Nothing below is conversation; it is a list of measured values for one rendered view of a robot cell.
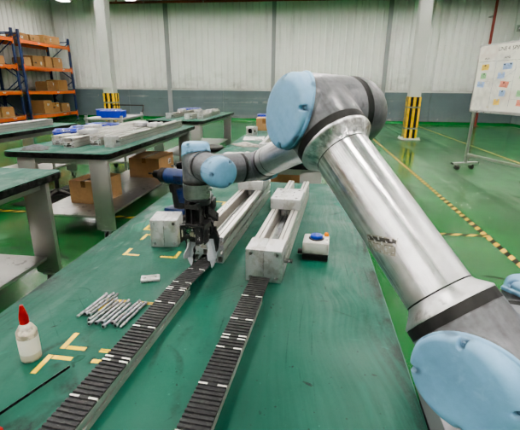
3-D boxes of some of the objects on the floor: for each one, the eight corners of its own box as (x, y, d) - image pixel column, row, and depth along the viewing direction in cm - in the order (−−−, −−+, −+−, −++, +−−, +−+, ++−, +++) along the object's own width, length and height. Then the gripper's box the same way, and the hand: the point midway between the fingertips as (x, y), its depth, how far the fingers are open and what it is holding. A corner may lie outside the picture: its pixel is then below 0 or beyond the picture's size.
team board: (448, 169, 661) (469, 44, 600) (474, 168, 672) (496, 45, 611) (523, 191, 521) (559, 31, 461) (553, 189, 532) (593, 33, 471)
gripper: (168, 201, 103) (173, 274, 110) (213, 205, 101) (215, 278, 107) (181, 194, 111) (184, 261, 118) (222, 196, 109) (224, 265, 115)
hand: (202, 261), depth 115 cm, fingers open, 5 cm apart
